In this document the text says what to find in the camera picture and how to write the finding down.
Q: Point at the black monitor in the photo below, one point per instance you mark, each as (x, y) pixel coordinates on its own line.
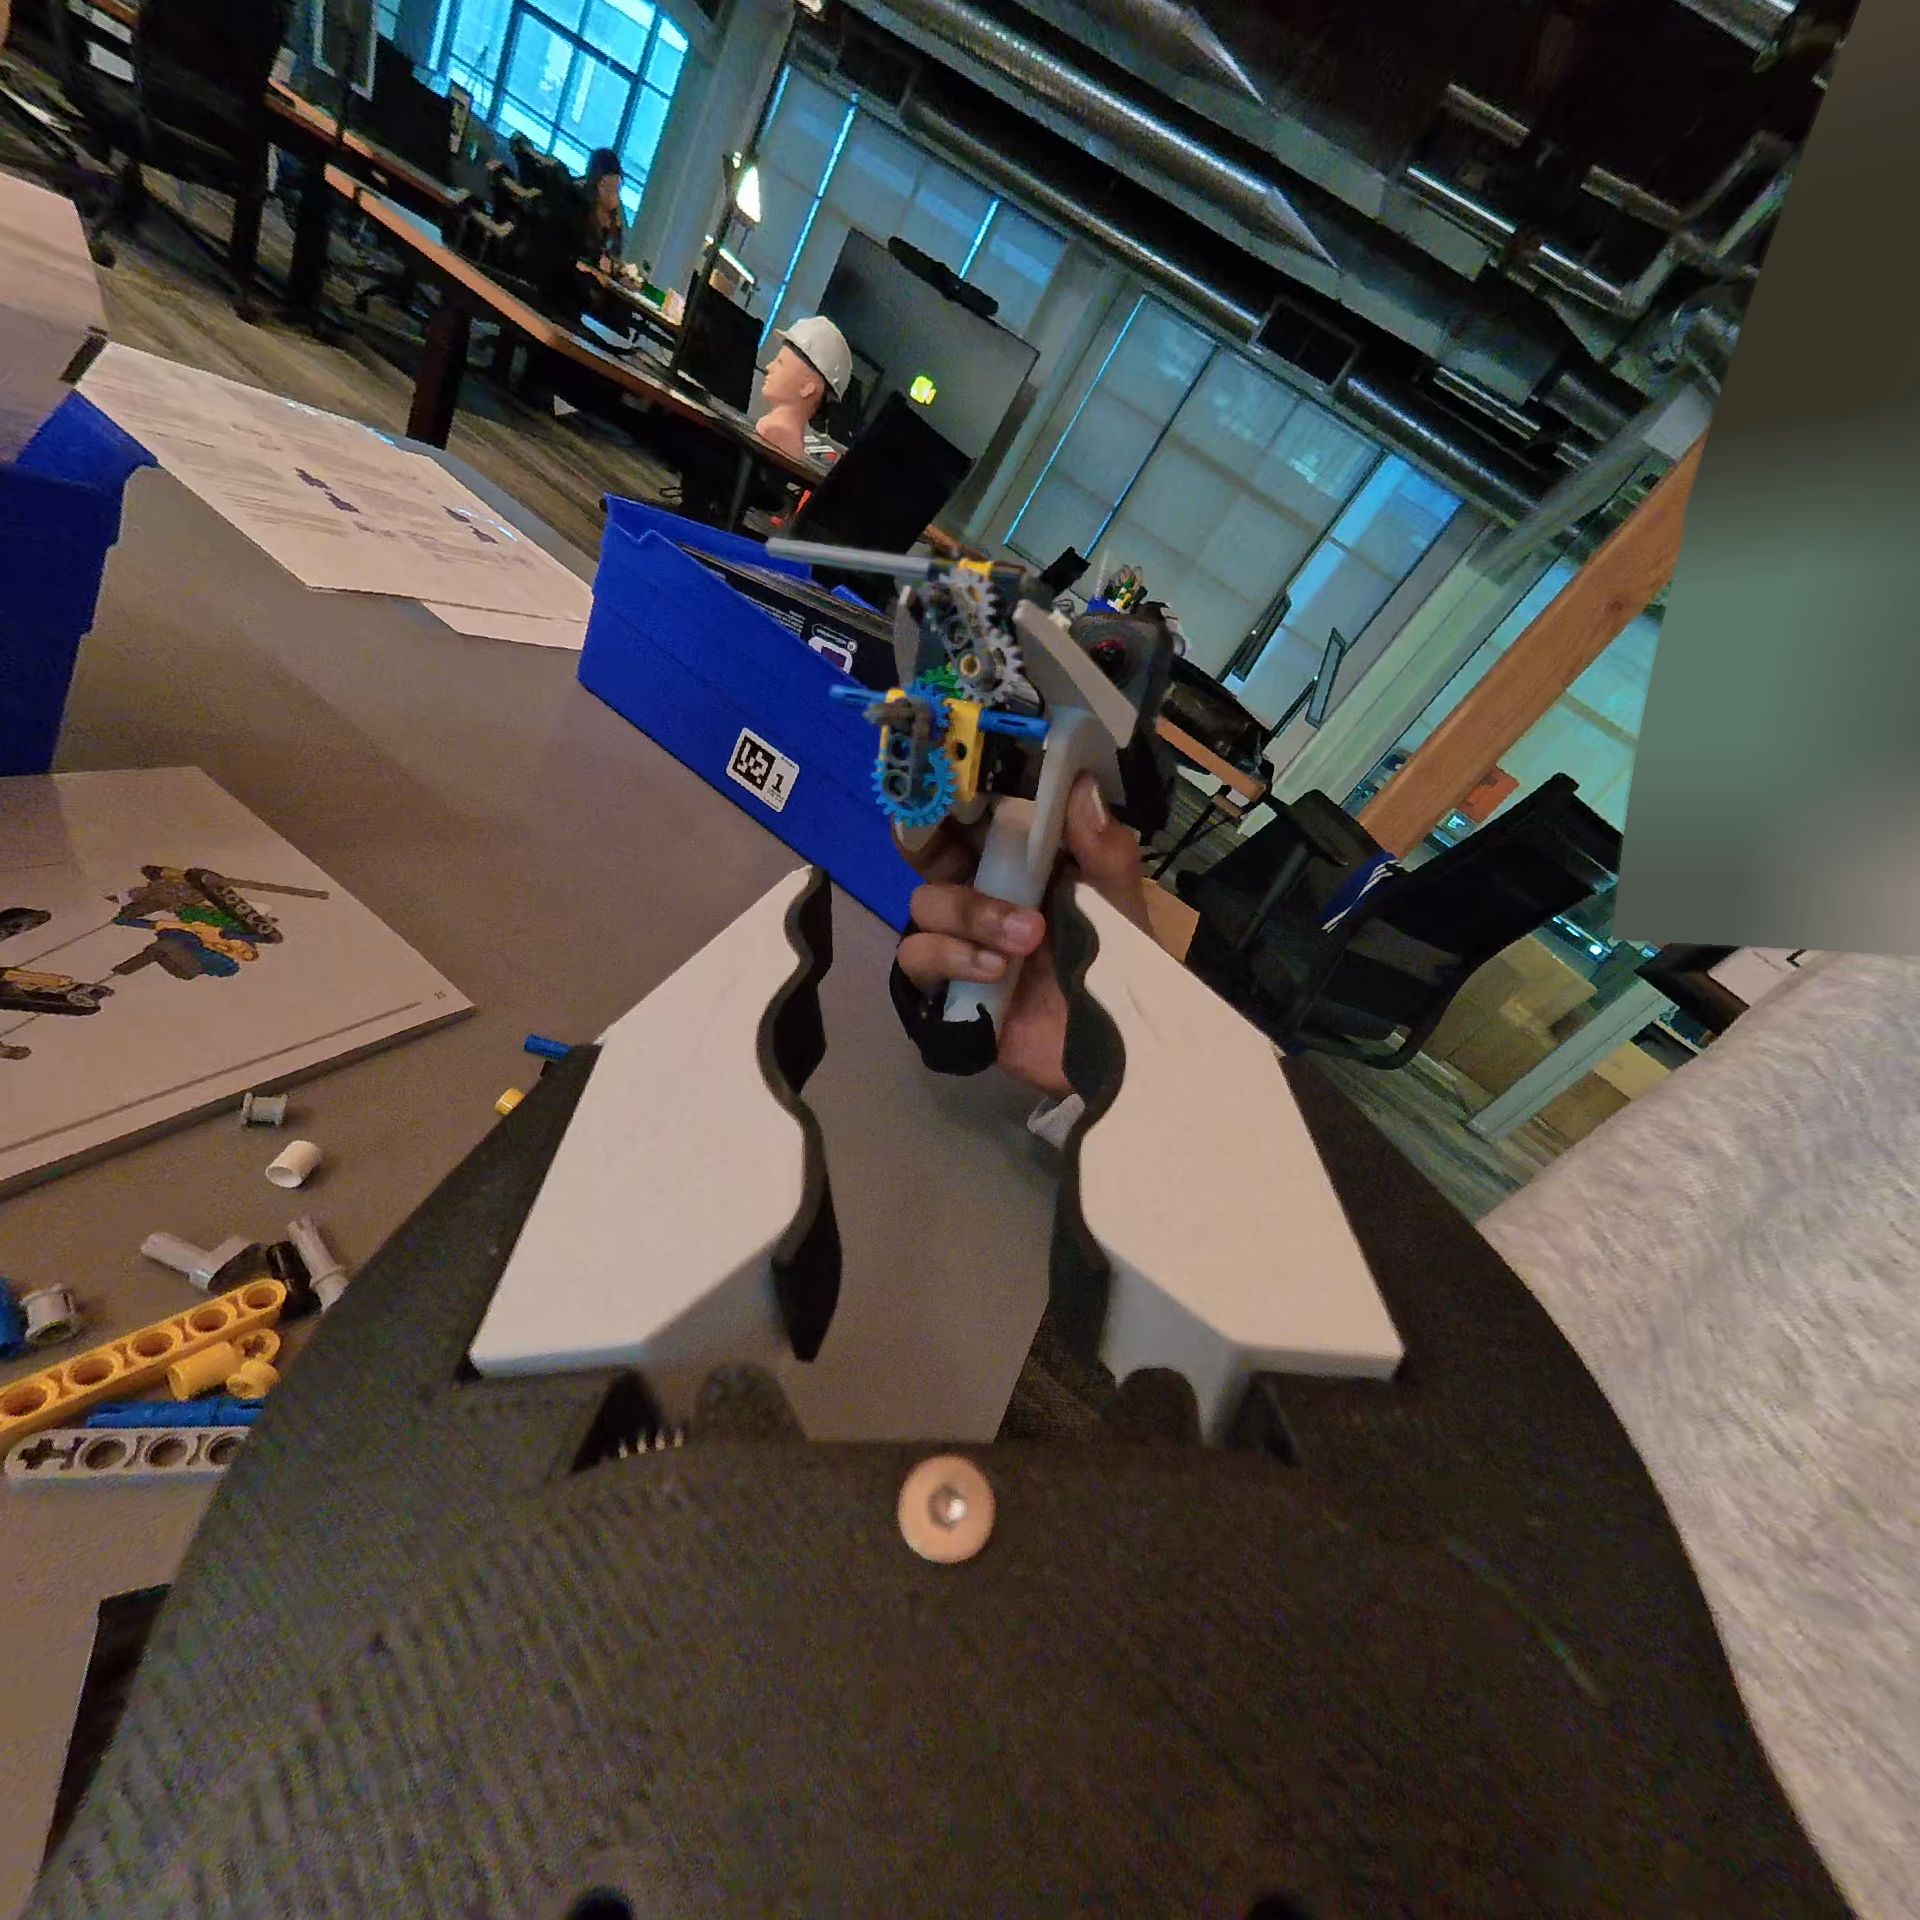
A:
(884, 481)

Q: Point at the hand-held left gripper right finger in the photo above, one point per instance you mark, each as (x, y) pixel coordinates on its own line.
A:
(1230, 1201)

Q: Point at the open lego instruction booklet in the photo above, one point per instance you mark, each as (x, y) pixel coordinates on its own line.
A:
(225, 1021)

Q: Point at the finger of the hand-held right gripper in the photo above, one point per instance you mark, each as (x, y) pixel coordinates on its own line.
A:
(908, 645)
(1089, 699)

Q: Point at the person's right hand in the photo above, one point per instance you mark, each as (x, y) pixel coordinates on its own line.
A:
(975, 932)

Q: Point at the grey lego beam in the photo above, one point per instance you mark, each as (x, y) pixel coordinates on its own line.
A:
(136, 1450)

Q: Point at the lego gear assembly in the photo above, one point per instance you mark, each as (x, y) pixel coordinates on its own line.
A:
(960, 722)

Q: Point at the stack of cardboard boxes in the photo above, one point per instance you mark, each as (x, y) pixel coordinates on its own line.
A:
(1546, 1021)

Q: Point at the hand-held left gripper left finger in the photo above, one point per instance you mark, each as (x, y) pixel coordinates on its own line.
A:
(644, 1201)

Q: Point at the black office chair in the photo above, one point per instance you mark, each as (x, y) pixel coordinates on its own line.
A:
(1424, 932)

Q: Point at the scattered small lego pieces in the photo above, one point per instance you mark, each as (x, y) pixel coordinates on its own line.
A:
(292, 1162)

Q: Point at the large dark wall screen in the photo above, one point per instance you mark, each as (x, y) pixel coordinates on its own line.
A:
(930, 323)

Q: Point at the blue plastic bin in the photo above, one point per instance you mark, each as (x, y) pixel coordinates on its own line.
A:
(52, 601)
(674, 705)

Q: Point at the white printed paper sheets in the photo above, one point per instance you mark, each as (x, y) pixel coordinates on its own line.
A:
(300, 481)

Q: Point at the white cardboard box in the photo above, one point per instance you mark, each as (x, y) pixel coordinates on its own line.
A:
(38, 300)

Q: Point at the cluttered wooden desk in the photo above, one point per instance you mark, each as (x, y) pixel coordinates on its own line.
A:
(1215, 758)

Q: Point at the mannequin head with hard hat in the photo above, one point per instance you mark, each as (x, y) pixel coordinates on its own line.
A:
(809, 382)

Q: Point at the long yellow lego beam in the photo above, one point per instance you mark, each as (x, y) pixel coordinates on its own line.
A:
(105, 1367)

